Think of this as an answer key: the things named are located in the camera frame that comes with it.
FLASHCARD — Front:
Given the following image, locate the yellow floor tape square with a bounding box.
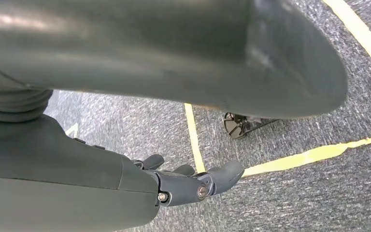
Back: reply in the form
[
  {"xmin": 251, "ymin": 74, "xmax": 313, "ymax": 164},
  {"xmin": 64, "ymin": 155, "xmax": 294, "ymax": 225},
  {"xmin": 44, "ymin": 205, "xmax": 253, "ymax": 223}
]
[{"xmin": 184, "ymin": 102, "xmax": 371, "ymax": 178}]

